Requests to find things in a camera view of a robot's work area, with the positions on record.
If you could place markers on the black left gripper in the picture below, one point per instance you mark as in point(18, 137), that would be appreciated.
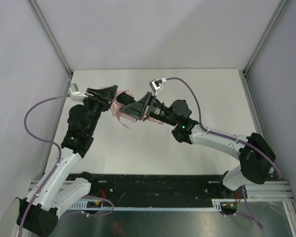
point(94, 96)

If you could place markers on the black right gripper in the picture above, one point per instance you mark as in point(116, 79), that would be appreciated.
point(149, 105)

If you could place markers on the pink umbrella with black lining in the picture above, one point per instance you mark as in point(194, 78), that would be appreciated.
point(121, 99)

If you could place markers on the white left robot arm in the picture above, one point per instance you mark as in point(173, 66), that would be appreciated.
point(43, 206)

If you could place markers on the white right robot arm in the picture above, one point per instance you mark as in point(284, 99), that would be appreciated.
point(187, 130)

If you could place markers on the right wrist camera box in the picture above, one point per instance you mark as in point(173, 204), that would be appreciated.
point(156, 85)

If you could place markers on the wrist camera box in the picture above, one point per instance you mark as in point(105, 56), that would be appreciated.
point(74, 93)
point(156, 85)

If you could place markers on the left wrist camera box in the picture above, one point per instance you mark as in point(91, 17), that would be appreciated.
point(74, 93)

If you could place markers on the black mounting base plate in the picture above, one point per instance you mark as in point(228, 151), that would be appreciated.
point(151, 188)

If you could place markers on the aluminium frame post left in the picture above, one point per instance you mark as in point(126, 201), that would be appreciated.
point(38, 14)

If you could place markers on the aluminium frame post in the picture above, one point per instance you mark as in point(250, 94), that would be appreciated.
point(38, 14)
point(267, 33)

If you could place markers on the white slotted cable duct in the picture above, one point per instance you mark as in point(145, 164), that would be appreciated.
point(160, 205)

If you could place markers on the aluminium side rail right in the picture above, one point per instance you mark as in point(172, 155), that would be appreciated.
point(256, 118)

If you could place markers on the aluminium frame post right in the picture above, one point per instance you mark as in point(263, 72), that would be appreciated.
point(267, 33)

